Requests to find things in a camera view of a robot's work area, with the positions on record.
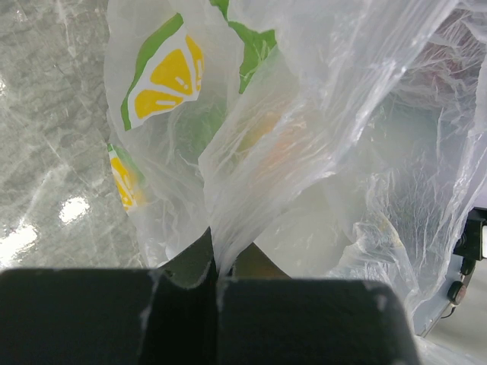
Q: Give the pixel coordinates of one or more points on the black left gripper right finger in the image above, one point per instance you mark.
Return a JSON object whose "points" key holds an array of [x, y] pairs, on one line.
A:
{"points": [[266, 317]]}

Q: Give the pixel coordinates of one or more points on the clear lemon-print plastic bag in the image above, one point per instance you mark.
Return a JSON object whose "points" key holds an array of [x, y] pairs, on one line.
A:
{"points": [[346, 139]]}

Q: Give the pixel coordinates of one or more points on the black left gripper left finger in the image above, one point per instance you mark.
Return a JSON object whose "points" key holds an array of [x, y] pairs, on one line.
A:
{"points": [[160, 315]]}

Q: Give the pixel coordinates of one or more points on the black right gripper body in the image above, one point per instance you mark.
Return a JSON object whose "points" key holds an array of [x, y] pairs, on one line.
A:
{"points": [[471, 248]]}

